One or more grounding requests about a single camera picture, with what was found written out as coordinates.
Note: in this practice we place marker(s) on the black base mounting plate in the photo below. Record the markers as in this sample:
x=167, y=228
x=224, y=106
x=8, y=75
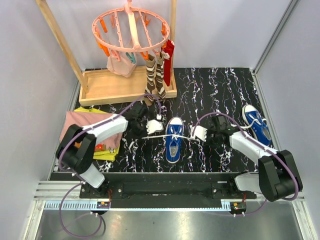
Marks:
x=168, y=186

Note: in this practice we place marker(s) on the blue sneaker with white laces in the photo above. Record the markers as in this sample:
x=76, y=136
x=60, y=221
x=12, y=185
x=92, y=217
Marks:
x=173, y=137

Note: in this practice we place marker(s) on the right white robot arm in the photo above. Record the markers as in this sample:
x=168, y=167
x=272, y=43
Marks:
x=277, y=177

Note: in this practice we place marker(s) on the wooden drying rack stand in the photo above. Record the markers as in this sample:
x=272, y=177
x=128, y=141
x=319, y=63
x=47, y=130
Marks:
x=101, y=87

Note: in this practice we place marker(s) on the brown striped sock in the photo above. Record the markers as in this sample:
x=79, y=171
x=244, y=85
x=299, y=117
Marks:
x=150, y=66
x=159, y=77

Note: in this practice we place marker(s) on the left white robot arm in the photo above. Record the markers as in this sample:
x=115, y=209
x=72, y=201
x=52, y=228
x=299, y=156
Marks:
x=77, y=147

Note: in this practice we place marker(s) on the aluminium slotted rail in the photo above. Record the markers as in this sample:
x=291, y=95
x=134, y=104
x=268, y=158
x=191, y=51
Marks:
x=215, y=205

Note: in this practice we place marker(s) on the pink mesh laundry bag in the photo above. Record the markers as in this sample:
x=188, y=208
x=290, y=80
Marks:
x=121, y=63

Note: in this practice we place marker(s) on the yellow folded t-shirt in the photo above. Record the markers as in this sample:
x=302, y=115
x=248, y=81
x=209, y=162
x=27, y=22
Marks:
x=102, y=151

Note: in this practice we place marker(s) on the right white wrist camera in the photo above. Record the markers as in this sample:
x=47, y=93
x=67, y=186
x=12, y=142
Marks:
x=198, y=133

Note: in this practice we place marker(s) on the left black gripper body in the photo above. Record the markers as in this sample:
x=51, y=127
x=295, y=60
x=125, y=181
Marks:
x=140, y=130

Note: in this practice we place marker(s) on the pink round clip hanger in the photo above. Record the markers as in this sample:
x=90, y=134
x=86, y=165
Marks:
x=129, y=31

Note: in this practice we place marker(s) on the left brown striped sock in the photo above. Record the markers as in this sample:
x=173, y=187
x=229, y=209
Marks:
x=150, y=66

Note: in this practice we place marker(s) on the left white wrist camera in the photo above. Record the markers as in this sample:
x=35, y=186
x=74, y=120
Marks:
x=154, y=126

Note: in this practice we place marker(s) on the right brown striped sock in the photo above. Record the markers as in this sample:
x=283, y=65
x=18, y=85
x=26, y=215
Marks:
x=159, y=77

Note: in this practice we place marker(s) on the pink folded t-shirt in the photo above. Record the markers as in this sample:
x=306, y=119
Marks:
x=81, y=118

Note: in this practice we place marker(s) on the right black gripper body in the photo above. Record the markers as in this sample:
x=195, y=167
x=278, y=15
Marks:
x=212, y=139

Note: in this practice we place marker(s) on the red hanging sock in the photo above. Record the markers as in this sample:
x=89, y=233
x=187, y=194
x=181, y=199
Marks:
x=168, y=51

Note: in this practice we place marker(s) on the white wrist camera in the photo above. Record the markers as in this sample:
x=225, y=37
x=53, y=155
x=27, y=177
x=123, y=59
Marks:
x=198, y=133
x=154, y=126

